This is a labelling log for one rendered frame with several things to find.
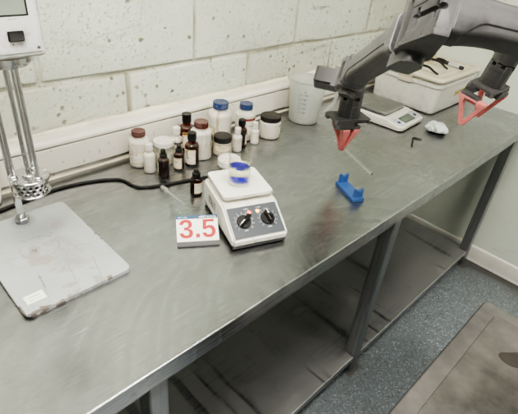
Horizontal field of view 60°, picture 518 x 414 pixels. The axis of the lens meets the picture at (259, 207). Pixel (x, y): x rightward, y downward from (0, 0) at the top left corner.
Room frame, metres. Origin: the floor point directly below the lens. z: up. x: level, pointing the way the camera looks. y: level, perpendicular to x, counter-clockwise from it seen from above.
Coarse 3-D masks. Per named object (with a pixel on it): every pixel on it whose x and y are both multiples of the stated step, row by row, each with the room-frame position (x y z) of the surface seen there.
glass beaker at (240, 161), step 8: (232, 152) 0.90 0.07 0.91; (240, 152) 0.91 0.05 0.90; (248, 152) 0.90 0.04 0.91; (232, 160) 0.86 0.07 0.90; (240, 160) 0.91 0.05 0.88; (248, 160) 0.86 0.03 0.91; (232, 168) 0.86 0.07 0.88; (240, 168) 0.86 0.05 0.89; (248, 168) 0.87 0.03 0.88; (232, 176) 0.86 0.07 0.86; (240, 176) 0.86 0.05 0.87; (248, 176) 0.87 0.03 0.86; (232, 184) 0.86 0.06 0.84; (240, 184) 0.86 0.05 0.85; (248, 184) 0.87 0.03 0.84
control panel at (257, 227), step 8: (240, 208) 0.81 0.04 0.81; (248, 208) 0.82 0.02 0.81; (256, 208) 0.82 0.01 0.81; (264, 208) 0.83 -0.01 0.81; (272, 208) 0.84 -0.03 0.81; (232, 216) 0.79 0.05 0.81; (256, 216) 0.81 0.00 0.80; (232, 224) 0.77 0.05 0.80; (256, 224) 0.79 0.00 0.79; (264, 224) 0.79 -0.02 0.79; (272, 224) 0.80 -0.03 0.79; (280, 224) 0.80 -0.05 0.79; (240, 232) 0.76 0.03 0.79; (248, 232) 0.77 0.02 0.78; (256, 232) 0.77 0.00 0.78; (264, 232) 0.78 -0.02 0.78
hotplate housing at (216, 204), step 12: (204, 192) 0.91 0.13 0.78; (216, 192) 0.86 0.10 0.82; (216, 204) 0.83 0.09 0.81; (228, 204) 0.81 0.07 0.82; (240, 204) 0.82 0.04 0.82; (252, 204) 0.83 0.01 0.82; (276, 204) 0.85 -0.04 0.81; (228, 228) 0.77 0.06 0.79; (228, 240) 0.77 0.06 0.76; (240, 240) 0.75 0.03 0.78; (252, 240) 0.76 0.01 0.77; (264, 240) 0.77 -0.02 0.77; (276, 240) 0.79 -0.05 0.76
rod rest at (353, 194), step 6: (342, 174) 1.07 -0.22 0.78; (348, 174) 1.08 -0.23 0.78; (342, 180) 1.07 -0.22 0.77; (342, 186) 1.05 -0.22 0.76; (348, 186) 1.05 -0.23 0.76; (348, 192) 1.02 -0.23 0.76; (354, 192) 1.00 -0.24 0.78; (360, 192) 1.00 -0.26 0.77; (354, 198) 1.00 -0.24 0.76; (360, 198) 1.00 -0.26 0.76
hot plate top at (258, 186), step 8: (208, 176) 0.90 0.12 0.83; (216, 176) 0.90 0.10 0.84; (224, 176) 0.90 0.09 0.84; (256, 176) 0.92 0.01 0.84; (216, 184) 0.86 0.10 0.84; (224, 184) 0.87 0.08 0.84; (256, 184) 0.88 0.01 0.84; (264, 184) 0.89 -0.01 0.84; (224, 192) 0.83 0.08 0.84; (232, 192) 0.84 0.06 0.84; (240, 192) 0.84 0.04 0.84; (248, 192) 0.84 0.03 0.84; (256, 192) 0.85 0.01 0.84; (264, 192) 0.85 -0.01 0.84
